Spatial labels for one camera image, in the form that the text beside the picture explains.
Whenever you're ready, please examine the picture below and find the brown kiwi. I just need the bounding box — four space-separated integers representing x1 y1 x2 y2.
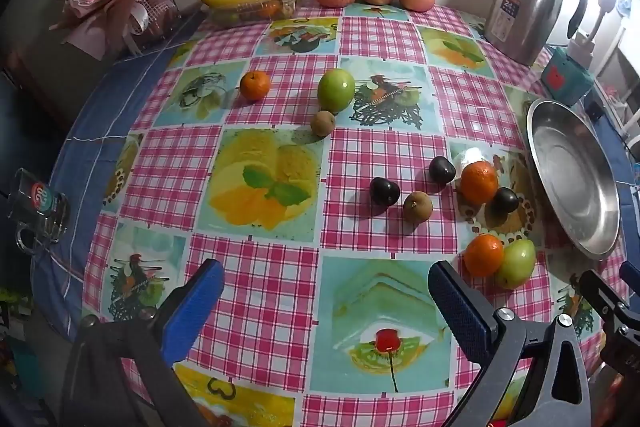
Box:
403 191 434 224

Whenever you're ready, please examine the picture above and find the stainless steel plate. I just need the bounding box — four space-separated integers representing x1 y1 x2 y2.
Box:
526 99 622 260

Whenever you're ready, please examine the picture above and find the orange tangerine with stem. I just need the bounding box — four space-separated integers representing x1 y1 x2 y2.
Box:
463 234 505 278

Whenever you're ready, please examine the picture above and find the green mango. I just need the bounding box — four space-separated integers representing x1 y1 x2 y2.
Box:
495 239 537 290
317 68 356 112

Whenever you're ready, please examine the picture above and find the brown longan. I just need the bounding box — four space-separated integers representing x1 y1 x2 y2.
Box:
310 110 336 138

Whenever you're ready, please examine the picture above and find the dark plum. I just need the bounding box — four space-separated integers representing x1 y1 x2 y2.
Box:
428 155 457 186
369 177 401 208
489 187 520 215

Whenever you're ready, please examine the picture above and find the teal plastic box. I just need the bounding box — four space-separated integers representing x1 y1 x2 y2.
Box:
542 47 593 105

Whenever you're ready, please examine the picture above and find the clear plastic fruit container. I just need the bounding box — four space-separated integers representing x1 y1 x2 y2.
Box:
207 0 308 28

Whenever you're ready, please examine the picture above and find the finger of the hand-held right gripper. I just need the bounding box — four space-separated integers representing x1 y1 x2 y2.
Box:
620 261 640 295
571 271 632 348

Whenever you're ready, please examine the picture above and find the glass mug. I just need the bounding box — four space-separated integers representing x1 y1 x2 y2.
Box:
7 168 69 254

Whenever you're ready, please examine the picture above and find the person's right hand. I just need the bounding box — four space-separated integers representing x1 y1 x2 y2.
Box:
592 372 640 427

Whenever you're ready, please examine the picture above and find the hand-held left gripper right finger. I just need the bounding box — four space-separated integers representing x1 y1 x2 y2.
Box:
428 261 593 427

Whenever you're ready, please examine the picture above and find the pink checked tablecloth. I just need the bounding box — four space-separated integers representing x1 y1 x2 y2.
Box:
82 2 631 427

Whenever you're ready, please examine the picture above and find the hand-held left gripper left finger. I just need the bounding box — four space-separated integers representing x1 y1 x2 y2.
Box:
60 258 226 427

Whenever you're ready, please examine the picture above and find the black power adapter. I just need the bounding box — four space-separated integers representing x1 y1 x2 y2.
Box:
585 94 608 120

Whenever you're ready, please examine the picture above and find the small orange tangerine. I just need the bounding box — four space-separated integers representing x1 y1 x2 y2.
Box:
239 71 272 102

